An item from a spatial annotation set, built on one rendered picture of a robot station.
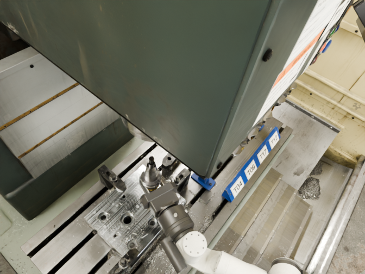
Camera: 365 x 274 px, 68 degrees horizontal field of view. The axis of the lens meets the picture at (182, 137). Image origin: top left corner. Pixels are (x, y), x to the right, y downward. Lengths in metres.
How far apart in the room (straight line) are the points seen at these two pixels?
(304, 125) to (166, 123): 1.37
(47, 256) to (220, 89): 0.96
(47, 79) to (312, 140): 1.33
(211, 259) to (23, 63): 0.76
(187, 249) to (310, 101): 1.15
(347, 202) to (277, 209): 0.33
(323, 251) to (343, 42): 0.91
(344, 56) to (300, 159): 0.55
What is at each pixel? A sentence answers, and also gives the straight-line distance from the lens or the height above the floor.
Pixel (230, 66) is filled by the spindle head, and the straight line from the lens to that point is 0.24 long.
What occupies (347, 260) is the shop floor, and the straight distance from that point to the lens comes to 2.42.
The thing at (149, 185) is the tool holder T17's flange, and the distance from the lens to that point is 0.84.
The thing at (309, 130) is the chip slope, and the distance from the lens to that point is 1.67.
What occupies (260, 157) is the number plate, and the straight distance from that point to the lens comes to 1.28.
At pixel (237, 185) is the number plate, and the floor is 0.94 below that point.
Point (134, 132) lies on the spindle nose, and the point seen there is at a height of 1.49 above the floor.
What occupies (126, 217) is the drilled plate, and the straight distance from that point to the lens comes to 1.03.
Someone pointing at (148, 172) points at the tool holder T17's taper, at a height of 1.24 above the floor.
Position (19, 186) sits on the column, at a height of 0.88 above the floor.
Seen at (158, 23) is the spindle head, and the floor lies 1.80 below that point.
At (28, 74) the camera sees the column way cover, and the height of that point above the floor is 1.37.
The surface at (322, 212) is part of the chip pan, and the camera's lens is 1.61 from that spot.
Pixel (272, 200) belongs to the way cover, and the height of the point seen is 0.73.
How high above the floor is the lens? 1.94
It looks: 54 degrees down
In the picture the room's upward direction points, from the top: 10 degrees clockwise
